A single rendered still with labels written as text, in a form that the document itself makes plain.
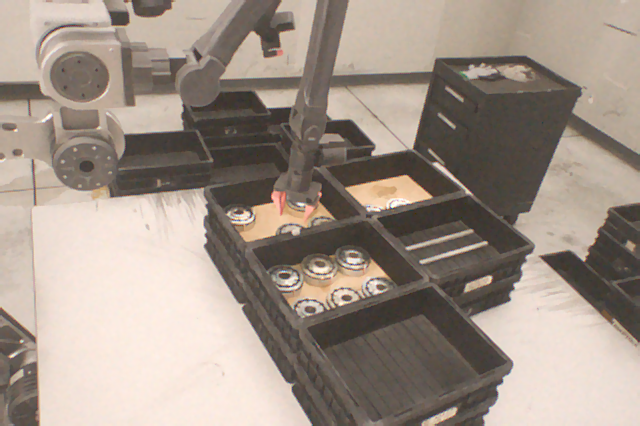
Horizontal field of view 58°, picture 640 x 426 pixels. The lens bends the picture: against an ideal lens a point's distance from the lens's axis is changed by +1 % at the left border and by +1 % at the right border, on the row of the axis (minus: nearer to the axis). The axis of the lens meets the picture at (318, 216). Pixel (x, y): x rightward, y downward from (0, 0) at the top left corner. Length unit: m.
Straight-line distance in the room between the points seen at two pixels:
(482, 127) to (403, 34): 2.30
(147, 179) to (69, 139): 1.11
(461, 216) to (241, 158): 1.32
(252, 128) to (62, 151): 1.68
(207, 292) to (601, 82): 4.00
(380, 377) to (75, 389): 0.71
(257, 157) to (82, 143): 1.62
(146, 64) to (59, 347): 0.81
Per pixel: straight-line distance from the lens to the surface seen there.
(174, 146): 2.78
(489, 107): 2.91
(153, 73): 1.11
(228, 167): 2.90
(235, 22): 1.12
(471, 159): 3.03
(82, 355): 1.59
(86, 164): 1.46
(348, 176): 1.98
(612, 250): 2.92
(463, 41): 5.50
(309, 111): 1.23
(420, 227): 1.86
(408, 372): 1.42
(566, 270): 2.94
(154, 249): 1.87
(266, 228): 1.75
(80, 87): 1.10
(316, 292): 1.55
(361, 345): 1.45
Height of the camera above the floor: 1.88
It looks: 35 degrees down
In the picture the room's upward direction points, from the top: 9 degrees clockwise
